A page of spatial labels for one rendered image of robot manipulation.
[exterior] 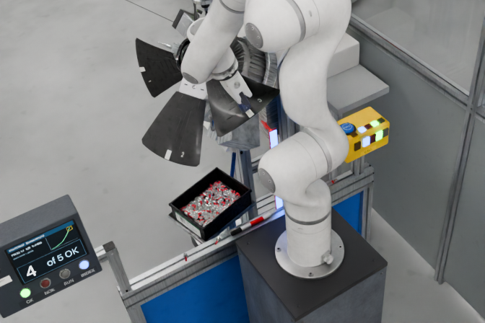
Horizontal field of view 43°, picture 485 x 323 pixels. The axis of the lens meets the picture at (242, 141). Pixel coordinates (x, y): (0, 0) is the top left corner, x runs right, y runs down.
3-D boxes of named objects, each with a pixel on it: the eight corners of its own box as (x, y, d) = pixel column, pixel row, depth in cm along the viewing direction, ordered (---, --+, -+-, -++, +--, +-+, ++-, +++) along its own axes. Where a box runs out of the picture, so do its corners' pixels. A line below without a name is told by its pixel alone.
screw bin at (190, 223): (219, 180, 213) (216, 166, 208) (253, 203, 203) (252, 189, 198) (171, 218, 202) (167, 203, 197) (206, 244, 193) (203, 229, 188)
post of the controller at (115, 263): (128, 282, 179) (112, 240, 166) (132, 289, 177) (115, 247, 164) (118, 287, 178) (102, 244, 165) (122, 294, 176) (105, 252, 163)
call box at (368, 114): (368, 130, 201) (369, 104, 194) (388, 147, 194) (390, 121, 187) (328, 149, 196) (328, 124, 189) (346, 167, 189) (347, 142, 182)
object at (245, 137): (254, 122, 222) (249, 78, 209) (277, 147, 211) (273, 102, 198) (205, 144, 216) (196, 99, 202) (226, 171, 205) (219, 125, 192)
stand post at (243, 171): (253, 246, 292) (232, 96, 230) (263, 259, 286) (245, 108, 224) (245, 250, 290) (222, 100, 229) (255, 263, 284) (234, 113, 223)
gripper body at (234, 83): (243, 68, 163) (257, 94, 172) (225, 50, 170) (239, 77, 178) (221, 84, 163) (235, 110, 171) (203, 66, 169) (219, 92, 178)
